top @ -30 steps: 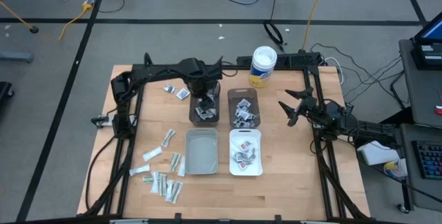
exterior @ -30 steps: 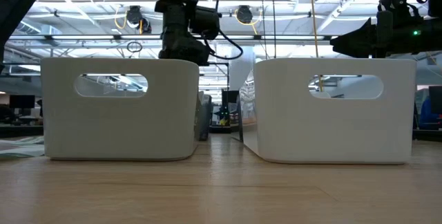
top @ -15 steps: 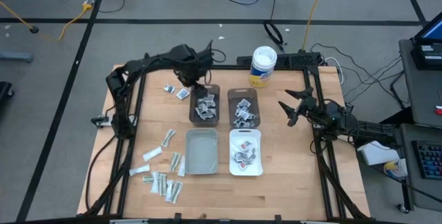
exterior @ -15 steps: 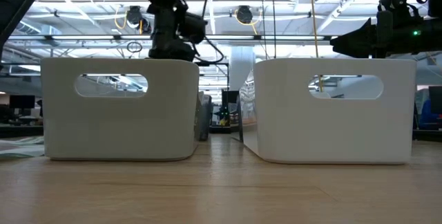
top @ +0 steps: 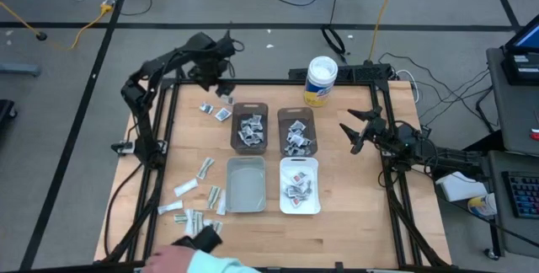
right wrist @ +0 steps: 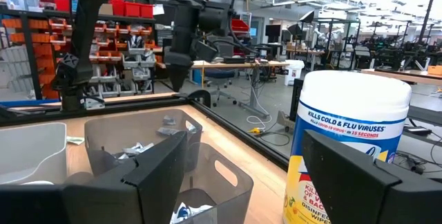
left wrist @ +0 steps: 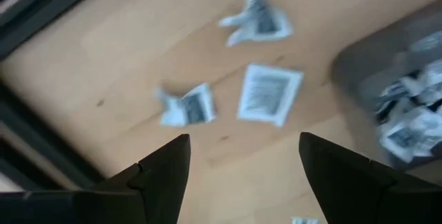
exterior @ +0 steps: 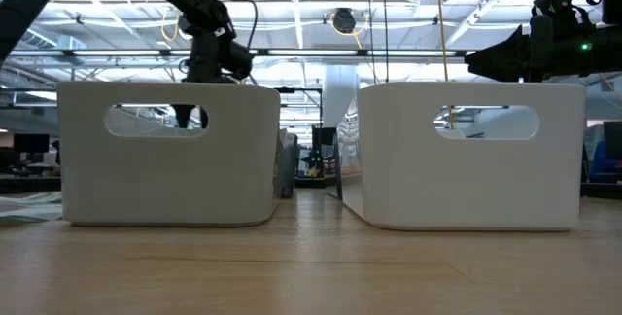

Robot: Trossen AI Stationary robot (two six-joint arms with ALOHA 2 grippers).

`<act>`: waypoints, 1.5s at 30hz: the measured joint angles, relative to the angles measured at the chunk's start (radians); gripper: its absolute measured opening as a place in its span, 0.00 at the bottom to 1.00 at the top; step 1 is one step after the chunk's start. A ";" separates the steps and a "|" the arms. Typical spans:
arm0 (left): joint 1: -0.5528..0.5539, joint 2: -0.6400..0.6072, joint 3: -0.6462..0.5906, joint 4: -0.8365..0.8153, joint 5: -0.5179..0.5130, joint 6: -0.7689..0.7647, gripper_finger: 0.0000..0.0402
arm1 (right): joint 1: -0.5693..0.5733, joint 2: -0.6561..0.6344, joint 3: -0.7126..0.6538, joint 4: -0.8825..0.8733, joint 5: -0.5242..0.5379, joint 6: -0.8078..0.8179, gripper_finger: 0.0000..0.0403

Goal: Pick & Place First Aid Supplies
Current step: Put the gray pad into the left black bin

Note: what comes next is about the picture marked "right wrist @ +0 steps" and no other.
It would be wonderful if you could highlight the wooden workbench top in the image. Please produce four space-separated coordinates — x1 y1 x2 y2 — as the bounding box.
361 67 442 86

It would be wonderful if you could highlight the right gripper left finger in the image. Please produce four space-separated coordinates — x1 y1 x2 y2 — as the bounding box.
0 131 189 224

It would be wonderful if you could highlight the black monitor on stand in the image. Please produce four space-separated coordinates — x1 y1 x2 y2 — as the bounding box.
265 24 282 44

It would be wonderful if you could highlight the black looped cable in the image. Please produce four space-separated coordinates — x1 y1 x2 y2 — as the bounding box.
258 131 291 148

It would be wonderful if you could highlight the shelf with red bins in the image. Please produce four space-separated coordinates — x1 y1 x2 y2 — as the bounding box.
231 18 250 33

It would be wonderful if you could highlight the brown translucent plastic bin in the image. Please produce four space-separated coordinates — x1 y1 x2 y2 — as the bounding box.
84 109 204 177
172 142 255 224

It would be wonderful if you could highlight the black softbox lamp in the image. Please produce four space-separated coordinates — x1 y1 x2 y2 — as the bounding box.
298 9 316 24

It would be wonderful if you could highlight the wooden desk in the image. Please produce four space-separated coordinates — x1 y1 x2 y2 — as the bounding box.
155 59 290 118

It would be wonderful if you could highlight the green-striped bandage wrapper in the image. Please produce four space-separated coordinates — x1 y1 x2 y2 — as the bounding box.
66 136 86 146

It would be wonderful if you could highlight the white plastic bin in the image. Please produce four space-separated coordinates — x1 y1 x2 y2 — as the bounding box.
20 180 55 186

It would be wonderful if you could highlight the white disinfectant wipes canister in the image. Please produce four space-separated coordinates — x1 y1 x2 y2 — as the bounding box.
282 71 412 224

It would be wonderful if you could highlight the rack of red bins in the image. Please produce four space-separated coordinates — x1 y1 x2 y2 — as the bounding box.
0 8 73 100

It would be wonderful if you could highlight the white trash can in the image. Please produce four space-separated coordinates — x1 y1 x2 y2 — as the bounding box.
284 59 305 86

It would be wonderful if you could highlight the clear plastic box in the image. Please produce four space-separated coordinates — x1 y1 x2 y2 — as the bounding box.
2 0 41 12

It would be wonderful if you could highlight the grey plastic bin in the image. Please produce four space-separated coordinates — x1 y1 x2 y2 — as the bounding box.
0 122 67 185

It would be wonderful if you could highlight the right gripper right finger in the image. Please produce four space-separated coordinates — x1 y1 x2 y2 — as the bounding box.
302 129 442 224

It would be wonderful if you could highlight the black aluminium table frame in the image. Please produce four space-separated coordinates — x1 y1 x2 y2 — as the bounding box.
0 91 290 171

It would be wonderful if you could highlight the white coiled cable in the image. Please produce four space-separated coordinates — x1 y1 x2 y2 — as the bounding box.
245 114 273 131

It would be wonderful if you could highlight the grey office chair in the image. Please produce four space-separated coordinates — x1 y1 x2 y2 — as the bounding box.
205 35 240 108

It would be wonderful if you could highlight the blue bar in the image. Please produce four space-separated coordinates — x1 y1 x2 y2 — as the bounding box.
0 98 62 108

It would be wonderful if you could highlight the black cable bundle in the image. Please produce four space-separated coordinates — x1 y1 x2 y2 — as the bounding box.
393 118 442 177

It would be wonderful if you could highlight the shelf of small parts bins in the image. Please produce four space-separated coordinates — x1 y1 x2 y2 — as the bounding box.
88 21 158 97

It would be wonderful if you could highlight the black robot workstation frame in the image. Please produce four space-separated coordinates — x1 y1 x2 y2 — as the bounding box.
312 17 362 71

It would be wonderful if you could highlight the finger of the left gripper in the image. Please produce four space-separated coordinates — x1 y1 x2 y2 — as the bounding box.
177 65 191 93
168 65 180 93

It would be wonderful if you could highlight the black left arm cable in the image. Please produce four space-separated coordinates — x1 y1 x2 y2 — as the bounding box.
227 0 259 56

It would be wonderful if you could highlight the black controller box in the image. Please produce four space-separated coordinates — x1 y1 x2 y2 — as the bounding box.
289 77 305 122

